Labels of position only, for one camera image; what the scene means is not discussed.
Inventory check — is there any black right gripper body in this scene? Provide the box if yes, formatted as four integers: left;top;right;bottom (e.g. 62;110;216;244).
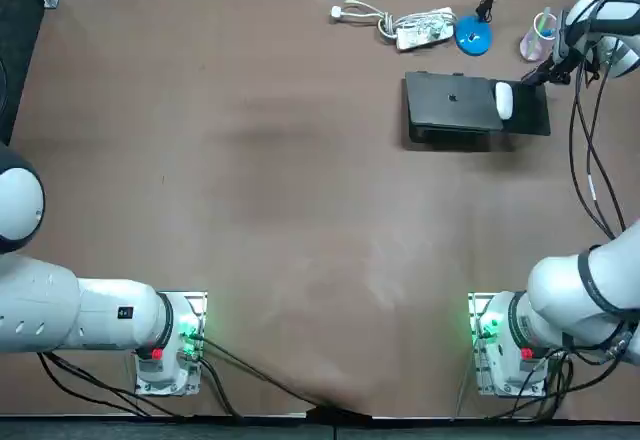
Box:
545;52;576;85

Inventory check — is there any silver laptop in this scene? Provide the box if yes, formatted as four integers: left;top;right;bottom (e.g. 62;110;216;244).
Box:
403;70;504;134

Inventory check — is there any black mouse pad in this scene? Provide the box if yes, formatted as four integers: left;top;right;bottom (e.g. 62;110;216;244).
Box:
492;79;552;137

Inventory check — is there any white computer mouse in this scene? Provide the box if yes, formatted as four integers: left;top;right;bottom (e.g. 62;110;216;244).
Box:
494;82;515;120

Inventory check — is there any pink pen cup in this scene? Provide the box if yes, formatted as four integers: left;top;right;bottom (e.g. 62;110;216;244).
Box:
519;7;559;61

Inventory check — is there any blue desk lamp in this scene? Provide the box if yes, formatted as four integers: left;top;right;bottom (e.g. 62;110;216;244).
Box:
455;0;516;56

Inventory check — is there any white power strip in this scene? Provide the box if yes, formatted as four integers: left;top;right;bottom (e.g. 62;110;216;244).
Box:
396;7;457;51

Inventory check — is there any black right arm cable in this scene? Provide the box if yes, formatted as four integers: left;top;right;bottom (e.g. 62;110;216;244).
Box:
568;47;632;241

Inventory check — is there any thin white cable bundle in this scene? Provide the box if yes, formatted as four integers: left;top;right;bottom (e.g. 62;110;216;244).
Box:
399;13;451;36

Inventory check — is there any white power cable with plug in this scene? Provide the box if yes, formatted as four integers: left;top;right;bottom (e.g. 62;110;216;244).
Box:
329;0;401;37

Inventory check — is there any black base cable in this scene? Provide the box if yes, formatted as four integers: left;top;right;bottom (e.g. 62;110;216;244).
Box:
37;334;331;419

